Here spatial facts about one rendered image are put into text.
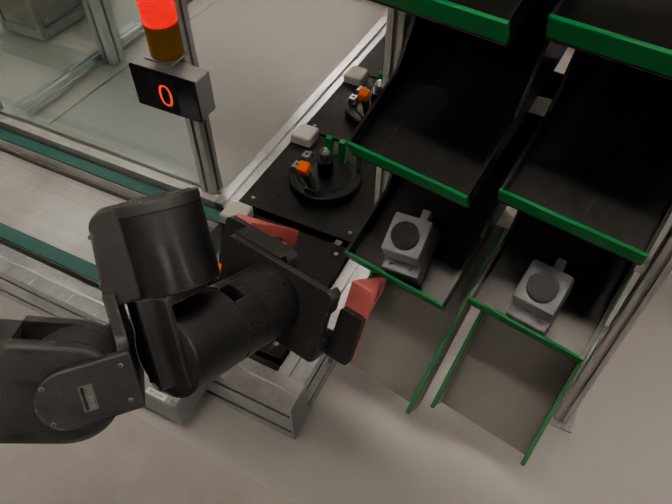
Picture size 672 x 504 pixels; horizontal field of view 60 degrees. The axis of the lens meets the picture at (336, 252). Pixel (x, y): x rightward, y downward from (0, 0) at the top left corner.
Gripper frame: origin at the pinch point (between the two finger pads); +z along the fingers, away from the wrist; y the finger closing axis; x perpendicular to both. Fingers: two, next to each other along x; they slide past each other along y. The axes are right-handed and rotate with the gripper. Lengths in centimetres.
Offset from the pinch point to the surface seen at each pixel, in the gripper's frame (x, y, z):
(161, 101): 4, 48, 24
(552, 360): 14.1, -19.9, 28.0
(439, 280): 5.6, -5.4, 16.9
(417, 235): -0.1, -2.5, 12.7
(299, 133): 12, 42, 56
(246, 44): 9, 90, 94
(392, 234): 0.7, -0.1, 11.9
